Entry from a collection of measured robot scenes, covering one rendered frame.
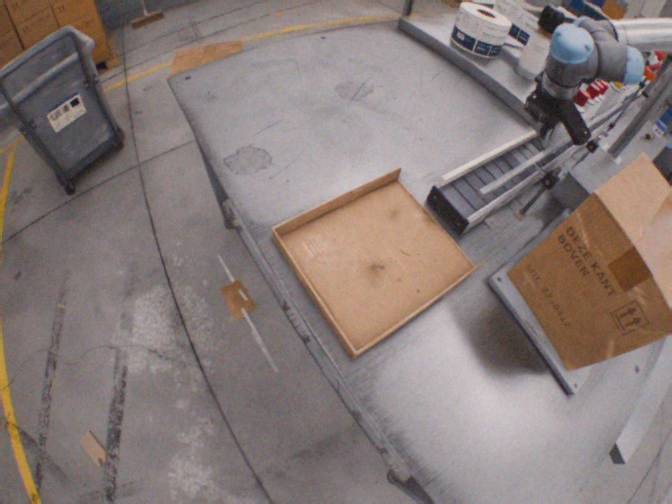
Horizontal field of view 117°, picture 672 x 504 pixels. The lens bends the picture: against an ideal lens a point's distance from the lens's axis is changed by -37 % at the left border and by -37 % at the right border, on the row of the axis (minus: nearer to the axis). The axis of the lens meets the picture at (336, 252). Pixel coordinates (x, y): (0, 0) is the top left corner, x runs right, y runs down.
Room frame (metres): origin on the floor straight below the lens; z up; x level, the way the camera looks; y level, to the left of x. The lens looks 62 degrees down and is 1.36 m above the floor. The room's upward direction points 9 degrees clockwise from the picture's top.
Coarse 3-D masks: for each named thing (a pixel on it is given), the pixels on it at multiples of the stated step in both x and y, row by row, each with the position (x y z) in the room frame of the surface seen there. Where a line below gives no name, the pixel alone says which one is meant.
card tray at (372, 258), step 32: (352, 192) 0.40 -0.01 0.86; (384, 192) 0.44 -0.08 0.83; (288, 224) 0.31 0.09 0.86; (320, 224) 0.34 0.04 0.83; (352, 224) 0.35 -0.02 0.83; (384, 224) 0.36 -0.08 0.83; (416, 224) 0.37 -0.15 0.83; (288, 256) 0.24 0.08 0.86; (320, 256) 0.27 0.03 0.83; (352, 256) 0.28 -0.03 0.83; (384, 256) 0.29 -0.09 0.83; (416, 256) 0.30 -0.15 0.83; (448, 256) 0.31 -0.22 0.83; (320, 288) 0.21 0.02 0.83; (352, 288) 0.22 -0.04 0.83; (384, 288) 0.23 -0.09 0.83; (416, 288) 0.24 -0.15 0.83; (448, 288) 0.23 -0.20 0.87; (352, 320) 0.16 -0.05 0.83; (384, 320) 0.17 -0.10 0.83; (352, 352) 0.10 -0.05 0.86
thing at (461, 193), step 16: (592, 128) 0.91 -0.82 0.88; (528, 144) 0.67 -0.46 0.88; (496, 160) 0.57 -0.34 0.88; (512, 160) 0.58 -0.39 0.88; (544, 160) 0.62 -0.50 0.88; (464, 176) 0.49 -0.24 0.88; (480, 176) 0.50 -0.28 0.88; (496, 176) 0.51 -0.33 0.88; (528, 176) 0.57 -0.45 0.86; (448, 192) 0.43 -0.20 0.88; (464, 192) 0.44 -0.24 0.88; (496, 192) 0.46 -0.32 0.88; (464, 208) 0.40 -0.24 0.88; (480, 208) 0.41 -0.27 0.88
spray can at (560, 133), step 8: (576, 96) 0.69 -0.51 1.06; (584, 96) 0.67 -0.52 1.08; (576, 104) 0.68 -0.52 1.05; (584, 104) 0.67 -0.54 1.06; (560, 128) 0.67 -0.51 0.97; (552, 136) 0.67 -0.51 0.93; (560, 136) 0.66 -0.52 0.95; (544, 144) 0.68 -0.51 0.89; (552, 144) 0.66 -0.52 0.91; (552, 152) 0.66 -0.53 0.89
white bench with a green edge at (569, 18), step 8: (408, 0) 2.83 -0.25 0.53; (456, 0) 2.47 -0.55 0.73; (464, 0) 2.35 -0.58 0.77; (472, 0) 2.32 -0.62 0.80; (480, 0) 2.40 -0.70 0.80; (488, 0) 2.49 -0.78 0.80; (520, 0) 2.98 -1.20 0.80; (408, 8) 2.83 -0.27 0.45; (528, 8) 2.76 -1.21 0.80; (536, 8) 2.92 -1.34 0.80; (560, 8) 3.56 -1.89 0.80; (536, 16) 2.93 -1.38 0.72; (568, 16) 3.30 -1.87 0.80
